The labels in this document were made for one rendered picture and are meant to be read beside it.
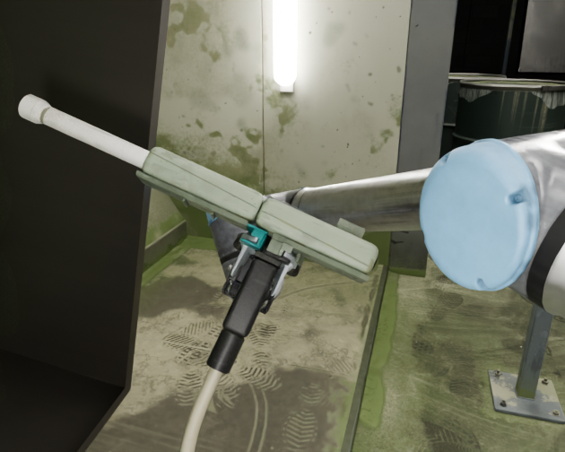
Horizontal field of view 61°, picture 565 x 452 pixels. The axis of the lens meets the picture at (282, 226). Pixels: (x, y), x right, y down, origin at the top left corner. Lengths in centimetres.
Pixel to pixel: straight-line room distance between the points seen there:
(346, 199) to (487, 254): 41
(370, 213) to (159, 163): 31
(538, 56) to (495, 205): 670
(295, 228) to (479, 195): 26
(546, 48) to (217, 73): 529
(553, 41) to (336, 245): 663
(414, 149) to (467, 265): 187
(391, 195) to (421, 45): 157
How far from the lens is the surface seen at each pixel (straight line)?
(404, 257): 242
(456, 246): 41
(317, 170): 233
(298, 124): 231
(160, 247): 246
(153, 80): 71
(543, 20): 713
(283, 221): 57
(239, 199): 58
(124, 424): 156
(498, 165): 38
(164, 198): 264
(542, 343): 168
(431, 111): 223
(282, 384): 162
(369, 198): 72
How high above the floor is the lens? 106
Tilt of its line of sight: 21 degrees down
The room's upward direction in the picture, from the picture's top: straight up
